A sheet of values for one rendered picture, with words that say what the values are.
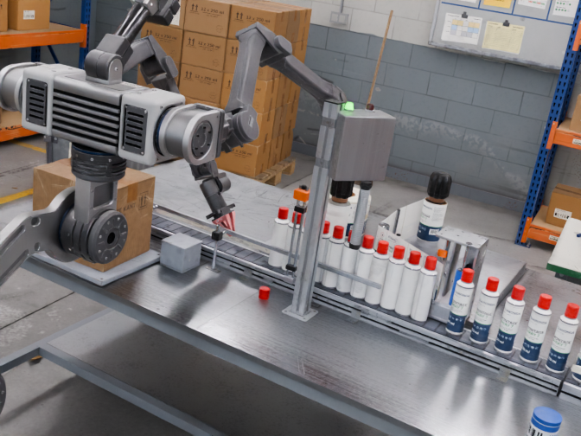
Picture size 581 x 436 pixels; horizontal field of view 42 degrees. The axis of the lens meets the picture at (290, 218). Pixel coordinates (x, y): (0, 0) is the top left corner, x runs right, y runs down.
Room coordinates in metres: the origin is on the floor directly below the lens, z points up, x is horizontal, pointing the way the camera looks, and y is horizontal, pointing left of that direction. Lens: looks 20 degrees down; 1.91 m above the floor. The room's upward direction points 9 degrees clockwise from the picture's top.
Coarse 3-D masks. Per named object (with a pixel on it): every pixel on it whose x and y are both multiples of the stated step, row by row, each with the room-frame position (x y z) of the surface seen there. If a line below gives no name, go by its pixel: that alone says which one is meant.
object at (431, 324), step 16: (160, 224) 2.54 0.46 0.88; (176, 224) 2.56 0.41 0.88; (208, 240) 2.45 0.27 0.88; (224, 240) 2.47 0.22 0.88; (240, 256) 2.36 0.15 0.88; (256, 256) 2.38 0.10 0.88; (320, 288) 2.21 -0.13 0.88; (432, 320) 2.10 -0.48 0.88; (448, 336) 2.01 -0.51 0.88; (464, 336) 2.03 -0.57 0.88; (496, 352) 1.95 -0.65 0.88; (512, 352) 1.97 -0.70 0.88; (528, 368) 1.90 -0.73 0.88; (544, 368) 1.91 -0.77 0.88
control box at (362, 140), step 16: (352, 112) 2.11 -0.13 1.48; (368, 112) 2.15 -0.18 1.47; (384, 112) 2.18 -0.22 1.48; (336, 128) 2.09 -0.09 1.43; (352, 128) 2.07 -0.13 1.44; (368, 128) 2.10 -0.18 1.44; (384, 128) 2.12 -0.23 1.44; (336, 144) 2.08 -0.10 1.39; (352, 144) 2.08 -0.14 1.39; (368, 144) 2.10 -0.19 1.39; (384, 144) 2.12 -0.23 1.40; (336, 160) 2.06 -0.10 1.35; (352, 160) 2.08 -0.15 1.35; (368, 160) 2.10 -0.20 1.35; (384, 160) 2.13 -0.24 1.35; (336, 176) 2.06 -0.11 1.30; (352, 176) 2.08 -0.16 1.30; (368, 176) 2.11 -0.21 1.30; (384, 176) 2.13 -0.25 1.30
